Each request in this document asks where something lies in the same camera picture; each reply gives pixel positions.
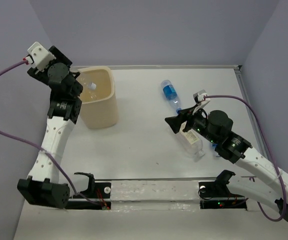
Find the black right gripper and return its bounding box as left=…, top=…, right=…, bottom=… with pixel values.
left=164, top=103, right=218, bottom=145

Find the clear ribbed bottle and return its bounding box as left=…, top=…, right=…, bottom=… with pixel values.
left=80, top=77, right=100, bottom=101

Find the clear bottle cream label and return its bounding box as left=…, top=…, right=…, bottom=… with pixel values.
left=175, top=123, right=205, bottom=161

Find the blue label bottle white cap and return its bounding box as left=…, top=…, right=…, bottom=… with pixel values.
left=211, top=142, right=221, bottom=159

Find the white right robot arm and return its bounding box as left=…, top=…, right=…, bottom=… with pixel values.
left=164, top=108, right=288, bottom=222

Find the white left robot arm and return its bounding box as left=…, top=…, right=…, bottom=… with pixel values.
left=17, top=41, right=83, bottom=209

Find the beige plastic bin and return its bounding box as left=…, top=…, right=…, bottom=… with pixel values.
left=77, top=66, right=119, bottom=130

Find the right black base slot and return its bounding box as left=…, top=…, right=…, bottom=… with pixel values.
left=197, top=170, right=247, bottom=210

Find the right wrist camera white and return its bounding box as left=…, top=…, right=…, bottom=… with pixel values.
left=193, top=89, right=211, bottom=113

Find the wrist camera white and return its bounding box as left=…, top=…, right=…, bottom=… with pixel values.
left=193, top=89, right=211, bottom=113
left=23, top=41, right=56, bottom=72

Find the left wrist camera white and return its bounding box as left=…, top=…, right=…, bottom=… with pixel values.
left=23, top=41, right=56, bottom=72

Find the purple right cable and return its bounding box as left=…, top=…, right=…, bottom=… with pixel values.
left=205, top=94, right=288, bottom=222

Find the purple cable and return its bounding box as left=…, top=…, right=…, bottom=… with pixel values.
left=0, top=60, right=106, bottom=208
left=205, top=94, right=288, bottom=222

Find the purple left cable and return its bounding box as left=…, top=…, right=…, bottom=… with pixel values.
left=0, top=60, right=106, bottom=208

